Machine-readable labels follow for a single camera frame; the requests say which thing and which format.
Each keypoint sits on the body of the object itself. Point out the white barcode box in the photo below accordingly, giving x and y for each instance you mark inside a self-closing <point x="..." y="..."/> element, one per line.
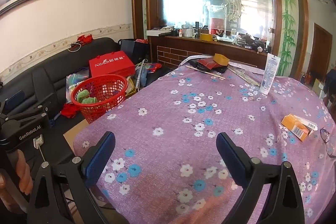
<point x="311" y="126"/>

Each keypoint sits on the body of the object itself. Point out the white lotion tube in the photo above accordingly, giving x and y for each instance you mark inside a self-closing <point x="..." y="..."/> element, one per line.
<point x="271" y="68"/>

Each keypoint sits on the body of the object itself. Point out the orange medicine box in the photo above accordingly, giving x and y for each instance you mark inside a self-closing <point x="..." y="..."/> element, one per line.
<point x="295" y="126"/>

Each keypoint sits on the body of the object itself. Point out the red mesh waste basket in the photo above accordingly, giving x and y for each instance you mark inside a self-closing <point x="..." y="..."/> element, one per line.
<point x="110" y="91"/>

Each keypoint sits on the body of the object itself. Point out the Jack Jones paper bag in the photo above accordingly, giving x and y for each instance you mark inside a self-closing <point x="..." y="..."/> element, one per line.
<point x="73" y="80"/>

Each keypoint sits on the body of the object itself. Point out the eyeglasses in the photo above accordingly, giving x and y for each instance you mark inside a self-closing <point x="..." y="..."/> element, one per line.
<point x="329" y="142"/>

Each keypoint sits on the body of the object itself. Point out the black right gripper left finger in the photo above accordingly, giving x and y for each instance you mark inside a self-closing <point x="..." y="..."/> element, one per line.
<point x="48" y="203"/>

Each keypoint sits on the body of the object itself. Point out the yellow square container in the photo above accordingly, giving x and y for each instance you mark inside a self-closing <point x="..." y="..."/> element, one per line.
<point x="221" y="60"/>

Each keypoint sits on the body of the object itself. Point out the black leather sofa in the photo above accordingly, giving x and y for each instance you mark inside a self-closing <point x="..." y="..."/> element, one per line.
<point x="48" y="78"/>

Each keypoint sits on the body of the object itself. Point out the purple floral tablecloth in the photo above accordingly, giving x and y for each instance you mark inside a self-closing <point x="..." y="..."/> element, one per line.
<point x="166" y="168"/>

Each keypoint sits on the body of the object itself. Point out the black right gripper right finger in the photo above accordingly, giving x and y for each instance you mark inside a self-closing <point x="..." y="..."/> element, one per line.
<point x="283" y="203"/>

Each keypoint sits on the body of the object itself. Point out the wooden cabinet with mirror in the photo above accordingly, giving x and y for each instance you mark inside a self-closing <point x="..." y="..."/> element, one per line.
<point x="282" y="25"/>

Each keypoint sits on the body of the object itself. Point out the red black pouch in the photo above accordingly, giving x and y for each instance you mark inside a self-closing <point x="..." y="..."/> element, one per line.
<point x="207" y="65"/>

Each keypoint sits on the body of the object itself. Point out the red gift bag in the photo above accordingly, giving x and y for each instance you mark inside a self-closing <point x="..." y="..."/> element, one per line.
<point x="116" y="63"/>

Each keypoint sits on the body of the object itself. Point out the green towel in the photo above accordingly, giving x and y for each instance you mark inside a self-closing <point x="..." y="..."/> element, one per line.
<point x="85" y="98"/>

